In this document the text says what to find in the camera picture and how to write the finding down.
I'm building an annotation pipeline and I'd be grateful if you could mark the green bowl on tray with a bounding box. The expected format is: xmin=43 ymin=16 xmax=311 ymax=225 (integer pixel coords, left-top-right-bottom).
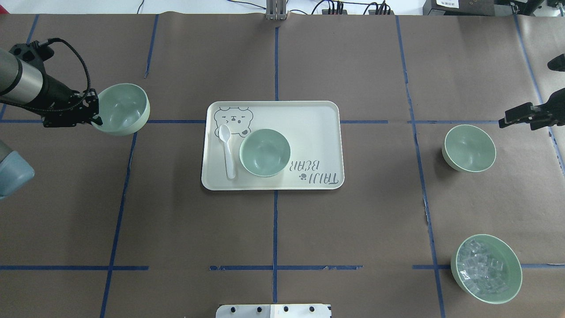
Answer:
xmin=239 ymin=129 xmax=291 ymax=178

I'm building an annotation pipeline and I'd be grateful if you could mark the cream bear tray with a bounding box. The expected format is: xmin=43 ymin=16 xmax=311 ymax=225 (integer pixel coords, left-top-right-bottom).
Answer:
xmin=201 ymin=101 xmax=345 ymax=191

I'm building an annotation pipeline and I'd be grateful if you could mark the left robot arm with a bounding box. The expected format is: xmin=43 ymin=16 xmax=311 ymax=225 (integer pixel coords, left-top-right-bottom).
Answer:
xmin=0 ymin=38 xmax=103 ymax=128

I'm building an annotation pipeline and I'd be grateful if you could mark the white plastic spoon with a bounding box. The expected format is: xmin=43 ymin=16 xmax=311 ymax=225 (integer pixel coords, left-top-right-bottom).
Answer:
xmin=218 ymin=124 xmax=236 ymax=180

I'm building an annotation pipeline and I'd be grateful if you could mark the aluminium frame post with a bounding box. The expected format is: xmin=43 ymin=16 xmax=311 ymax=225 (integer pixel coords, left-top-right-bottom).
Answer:
xmin=266 ymin=0 xmax=288 ymax=21

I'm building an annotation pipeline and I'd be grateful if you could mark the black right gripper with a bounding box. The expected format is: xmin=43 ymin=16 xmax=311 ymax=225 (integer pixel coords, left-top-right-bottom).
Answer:
xmin=499 ymin=88 xmax=565 ymax=131

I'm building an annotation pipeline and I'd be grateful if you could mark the green bowl with ice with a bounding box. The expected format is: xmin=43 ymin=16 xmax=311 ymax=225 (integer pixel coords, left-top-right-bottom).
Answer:
xmin=450 ymin=234 xmax=523 ymax=305

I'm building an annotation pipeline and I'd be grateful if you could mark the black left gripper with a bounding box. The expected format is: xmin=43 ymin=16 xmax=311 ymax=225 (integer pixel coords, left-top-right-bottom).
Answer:
xmin=43 ymin=89 xmax=103 ymax=128

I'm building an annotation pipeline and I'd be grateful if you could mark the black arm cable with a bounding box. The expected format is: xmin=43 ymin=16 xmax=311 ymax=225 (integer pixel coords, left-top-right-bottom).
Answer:
xmin=42 ymin=38 xmax=92 ymax=111

